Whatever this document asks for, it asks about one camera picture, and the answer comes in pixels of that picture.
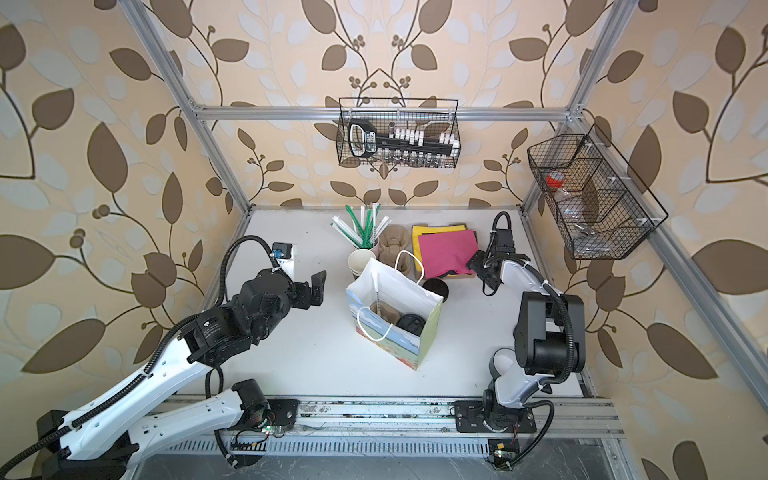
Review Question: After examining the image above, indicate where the black handheld tool in basket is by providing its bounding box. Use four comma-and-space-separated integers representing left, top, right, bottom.
347, 119, 461, 161

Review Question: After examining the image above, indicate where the black plastic cup lid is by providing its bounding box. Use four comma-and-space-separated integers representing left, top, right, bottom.
396, 314, 426, 337

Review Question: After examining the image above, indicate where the black wire basket rear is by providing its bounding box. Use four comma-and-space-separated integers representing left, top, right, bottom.
335, 95, 462, 169

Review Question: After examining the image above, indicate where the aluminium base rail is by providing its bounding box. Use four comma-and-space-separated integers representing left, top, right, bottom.
268, 395, 626, 439

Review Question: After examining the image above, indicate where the black wire basket right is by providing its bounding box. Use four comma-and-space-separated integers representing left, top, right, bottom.
527, 125, 668, 260

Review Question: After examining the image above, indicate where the red capped clear bottle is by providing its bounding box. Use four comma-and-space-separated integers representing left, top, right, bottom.
545, 170, 571, 200

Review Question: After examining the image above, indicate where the magenta paper napkin stack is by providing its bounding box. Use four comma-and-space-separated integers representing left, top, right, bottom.
418, 230, 479, 279

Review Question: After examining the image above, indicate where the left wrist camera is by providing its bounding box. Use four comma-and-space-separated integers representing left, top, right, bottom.
271, 242, 295, 281

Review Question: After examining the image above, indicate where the green white paper gift bag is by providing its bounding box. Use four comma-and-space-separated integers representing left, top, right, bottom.
346, 259, 444, 370

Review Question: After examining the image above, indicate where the stack of paper cups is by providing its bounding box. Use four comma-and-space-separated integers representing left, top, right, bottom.
347, 249, 377, 278

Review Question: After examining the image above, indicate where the white straw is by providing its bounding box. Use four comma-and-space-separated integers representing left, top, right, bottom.
372, 272, 383, 318
331, 216, 364, 249

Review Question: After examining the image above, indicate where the green wrapped straw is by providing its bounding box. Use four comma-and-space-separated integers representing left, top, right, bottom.
345, 204, 375, 248

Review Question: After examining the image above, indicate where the yellow paper napkin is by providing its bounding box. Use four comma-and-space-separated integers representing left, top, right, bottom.
411, 224, 467, 261

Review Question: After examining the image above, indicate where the grey tape roll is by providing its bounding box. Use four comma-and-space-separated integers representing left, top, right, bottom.
489, 347, 518, 379

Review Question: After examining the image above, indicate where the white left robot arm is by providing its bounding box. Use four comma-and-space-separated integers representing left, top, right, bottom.
1, 235, 327, 479

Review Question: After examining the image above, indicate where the black wire basket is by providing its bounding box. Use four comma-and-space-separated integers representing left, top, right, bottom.
335, 95, 462, 169
527, 125, 668, 260

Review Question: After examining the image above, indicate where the single brown pulp cup carrier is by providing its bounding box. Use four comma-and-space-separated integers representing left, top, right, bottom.
369, 302, 401, 325

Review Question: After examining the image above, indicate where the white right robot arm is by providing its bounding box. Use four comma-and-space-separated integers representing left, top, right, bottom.
467, 211, 586, 432

